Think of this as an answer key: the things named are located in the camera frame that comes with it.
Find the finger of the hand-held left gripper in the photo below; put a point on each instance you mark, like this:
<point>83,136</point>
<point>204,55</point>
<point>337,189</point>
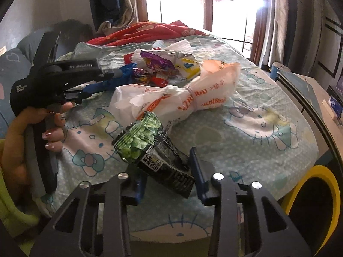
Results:
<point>124,71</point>
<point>96,87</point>

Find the red candy wrapper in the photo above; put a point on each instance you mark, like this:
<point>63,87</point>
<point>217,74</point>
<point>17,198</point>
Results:
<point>158,81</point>

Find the purple snack wrapper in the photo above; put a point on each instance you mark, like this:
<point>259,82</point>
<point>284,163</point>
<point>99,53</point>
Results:
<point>158,61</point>

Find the yellow round stool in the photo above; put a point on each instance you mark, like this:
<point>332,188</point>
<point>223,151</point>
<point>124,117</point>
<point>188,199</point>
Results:
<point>324,171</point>

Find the red blanket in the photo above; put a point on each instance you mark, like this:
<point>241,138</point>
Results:
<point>139,33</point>

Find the grey heart print pillow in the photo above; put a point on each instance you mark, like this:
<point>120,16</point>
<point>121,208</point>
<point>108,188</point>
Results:
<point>13,64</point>

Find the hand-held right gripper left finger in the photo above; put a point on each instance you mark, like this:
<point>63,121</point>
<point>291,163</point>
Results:
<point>138,190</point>

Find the blue white box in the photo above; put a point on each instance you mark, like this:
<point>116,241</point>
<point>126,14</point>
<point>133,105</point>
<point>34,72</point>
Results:
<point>335,103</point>

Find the window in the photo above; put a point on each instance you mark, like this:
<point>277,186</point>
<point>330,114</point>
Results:
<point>187,2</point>

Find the green snack packet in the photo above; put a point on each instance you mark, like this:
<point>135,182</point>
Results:
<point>139,139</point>

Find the dark blue hanging garment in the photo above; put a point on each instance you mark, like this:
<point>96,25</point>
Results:
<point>104,0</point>

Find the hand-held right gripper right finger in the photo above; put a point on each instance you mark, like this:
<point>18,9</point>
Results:
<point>198,176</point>

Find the beige curtain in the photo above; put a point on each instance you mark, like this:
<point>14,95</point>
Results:
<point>281,18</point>

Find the blue tape roll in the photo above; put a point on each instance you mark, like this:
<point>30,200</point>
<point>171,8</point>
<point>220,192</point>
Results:
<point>277,69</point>

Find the person's left hand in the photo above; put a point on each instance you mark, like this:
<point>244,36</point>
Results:
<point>55,136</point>

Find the white plastic bag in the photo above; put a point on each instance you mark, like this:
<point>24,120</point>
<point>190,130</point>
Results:
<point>171,96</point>

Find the printed bed sheet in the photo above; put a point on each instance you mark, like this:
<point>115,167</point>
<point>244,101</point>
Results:
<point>241,144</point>

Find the dark fuzzy cloth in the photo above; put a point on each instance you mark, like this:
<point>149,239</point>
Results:
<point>73,30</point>

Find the yellow white packet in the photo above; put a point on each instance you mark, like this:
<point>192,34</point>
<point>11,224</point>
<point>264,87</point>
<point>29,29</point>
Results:
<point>187,68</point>

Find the white pleated paper wrapper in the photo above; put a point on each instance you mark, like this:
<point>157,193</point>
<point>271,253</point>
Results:
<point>178,46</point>

